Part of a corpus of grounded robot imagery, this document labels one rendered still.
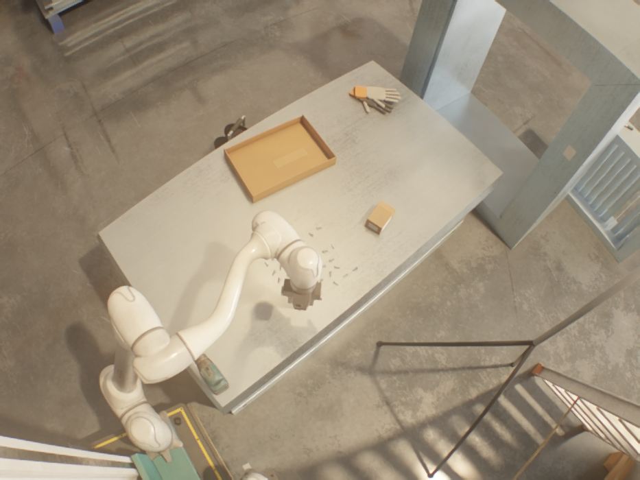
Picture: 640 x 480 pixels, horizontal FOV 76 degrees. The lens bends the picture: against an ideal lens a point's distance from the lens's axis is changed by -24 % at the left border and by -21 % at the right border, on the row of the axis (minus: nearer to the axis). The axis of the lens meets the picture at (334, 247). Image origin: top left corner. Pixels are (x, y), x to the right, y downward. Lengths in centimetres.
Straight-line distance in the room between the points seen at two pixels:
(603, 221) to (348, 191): 203
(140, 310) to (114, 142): 208
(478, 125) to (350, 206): 152
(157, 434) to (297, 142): 146
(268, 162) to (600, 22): 168
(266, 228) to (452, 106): 216
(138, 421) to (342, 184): 137
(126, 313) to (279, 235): 56
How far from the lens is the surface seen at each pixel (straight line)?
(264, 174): 232
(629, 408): 172
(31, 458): 122
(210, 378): 175
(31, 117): 397
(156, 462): 223
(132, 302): 153
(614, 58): 216
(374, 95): 264
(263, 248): 164
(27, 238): 332
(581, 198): 365
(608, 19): 241
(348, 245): 217
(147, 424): 196
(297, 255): 158
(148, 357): 148
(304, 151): 239
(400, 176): 239
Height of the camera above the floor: 258
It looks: 64 degrees down
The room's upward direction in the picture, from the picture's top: 14 degrees clockwise
